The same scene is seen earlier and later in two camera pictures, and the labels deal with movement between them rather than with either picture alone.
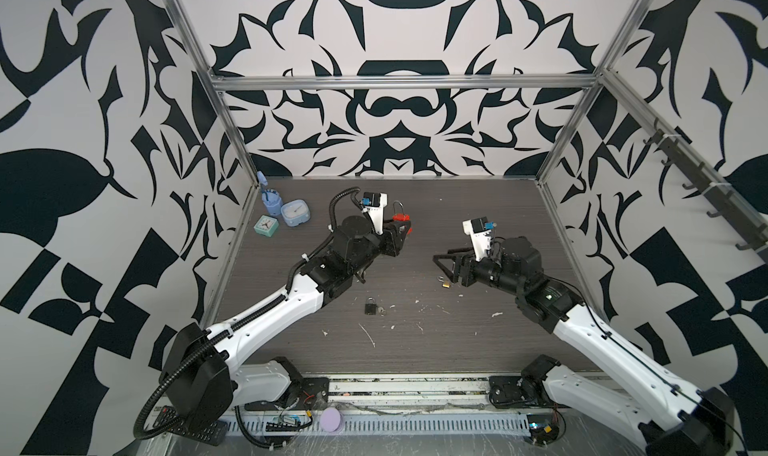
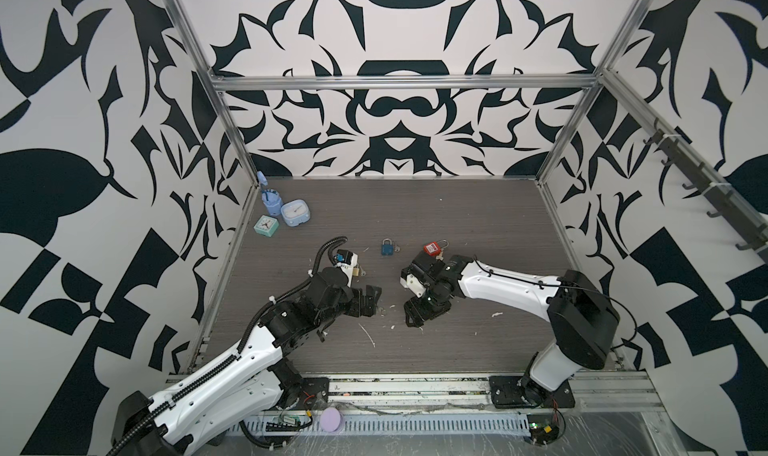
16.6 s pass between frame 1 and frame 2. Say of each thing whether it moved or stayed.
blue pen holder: stayed
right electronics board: stayed
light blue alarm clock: stayed
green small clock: stayed
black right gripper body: moved
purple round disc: stayed
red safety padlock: moved
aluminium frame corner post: stayed
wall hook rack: stayed
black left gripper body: moved
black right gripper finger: moved
